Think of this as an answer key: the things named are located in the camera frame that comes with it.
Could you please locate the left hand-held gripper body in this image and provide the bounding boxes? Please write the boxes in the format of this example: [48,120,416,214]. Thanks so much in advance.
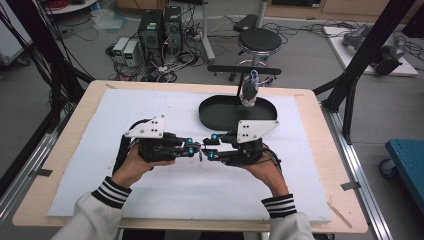
[124,114,186,164]

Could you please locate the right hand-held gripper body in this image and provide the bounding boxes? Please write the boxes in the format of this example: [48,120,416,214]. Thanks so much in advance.
[219,119,280,167]

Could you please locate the black hanger stand with tray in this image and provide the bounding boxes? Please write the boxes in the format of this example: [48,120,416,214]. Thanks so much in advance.
[198,64,283,133]

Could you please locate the black and pink plush toy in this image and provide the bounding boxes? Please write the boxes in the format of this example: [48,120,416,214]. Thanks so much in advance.
[239,69,260,108]

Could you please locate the person's left hand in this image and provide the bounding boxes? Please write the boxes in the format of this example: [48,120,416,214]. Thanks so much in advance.
[111,143,176,190]

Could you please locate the person's right hand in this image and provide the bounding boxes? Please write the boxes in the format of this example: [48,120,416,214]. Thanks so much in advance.
[239,155,290,201]

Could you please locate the white foam board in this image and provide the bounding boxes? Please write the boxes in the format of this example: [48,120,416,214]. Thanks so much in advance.
[47,88,333,224]

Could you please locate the grey power supply unit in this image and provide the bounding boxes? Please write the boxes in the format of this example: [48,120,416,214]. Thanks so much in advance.
[112,37,130,64]
[123,40,140,68]

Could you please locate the black round stool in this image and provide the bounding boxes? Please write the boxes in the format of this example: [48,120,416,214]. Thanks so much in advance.
[237,27,283,87]

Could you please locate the large black computer tower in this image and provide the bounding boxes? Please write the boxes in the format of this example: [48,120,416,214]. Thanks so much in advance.
[138,9,165,68]

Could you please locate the slim black computer tower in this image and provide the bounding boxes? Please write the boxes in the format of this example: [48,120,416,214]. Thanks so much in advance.
[163,5,184,53]

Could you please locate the grey desk leg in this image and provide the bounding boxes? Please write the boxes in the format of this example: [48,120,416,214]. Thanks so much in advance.
[199,0,217,64]

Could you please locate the black flat box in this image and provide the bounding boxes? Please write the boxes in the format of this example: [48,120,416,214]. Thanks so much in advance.
[233,13,258,33]

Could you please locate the grey tape piece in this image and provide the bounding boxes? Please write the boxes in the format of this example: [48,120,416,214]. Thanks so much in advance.
[340,181,362,192]
[28,168,54,178]

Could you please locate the clear plastic bag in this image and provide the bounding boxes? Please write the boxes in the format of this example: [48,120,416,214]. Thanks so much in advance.
[91,8,128,32]

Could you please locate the white floor platform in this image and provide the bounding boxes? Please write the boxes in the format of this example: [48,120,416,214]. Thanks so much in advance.
[322,25,419,78]

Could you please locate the thin wooden stick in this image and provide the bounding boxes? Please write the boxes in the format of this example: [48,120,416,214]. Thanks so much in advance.
[326,201,353,230]

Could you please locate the white round table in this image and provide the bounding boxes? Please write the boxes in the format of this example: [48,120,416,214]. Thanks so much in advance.
[43,0,99,15]

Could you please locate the grey machine parts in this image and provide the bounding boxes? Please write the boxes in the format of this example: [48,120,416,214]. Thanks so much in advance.
[342,23,407,76]

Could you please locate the blue cart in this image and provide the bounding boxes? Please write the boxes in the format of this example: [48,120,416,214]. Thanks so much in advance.
[379,138,424,214]

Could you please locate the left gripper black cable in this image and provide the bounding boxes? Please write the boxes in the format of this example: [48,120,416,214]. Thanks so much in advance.
[112,118,153,175]

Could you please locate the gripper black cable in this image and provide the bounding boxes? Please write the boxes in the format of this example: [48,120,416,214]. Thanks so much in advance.
[263,148,283,175]
[112,118,153,175]

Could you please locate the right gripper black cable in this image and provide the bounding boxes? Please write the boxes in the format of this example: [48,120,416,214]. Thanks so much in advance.
[263,148,283,175]

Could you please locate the tangle of floor cables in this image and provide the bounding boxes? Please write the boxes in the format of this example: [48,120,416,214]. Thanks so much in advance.
[105,13,205,83]

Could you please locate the aluminium rail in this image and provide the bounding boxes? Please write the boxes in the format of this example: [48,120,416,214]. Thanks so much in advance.
[321,103,394,240]
[0,129,58,223]

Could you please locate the black metal frame with cables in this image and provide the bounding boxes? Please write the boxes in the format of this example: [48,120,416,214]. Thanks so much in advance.
[0,0,95,134]

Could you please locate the black metal frame strut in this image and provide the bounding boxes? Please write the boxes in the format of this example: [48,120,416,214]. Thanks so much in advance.
[313,0,418,145]

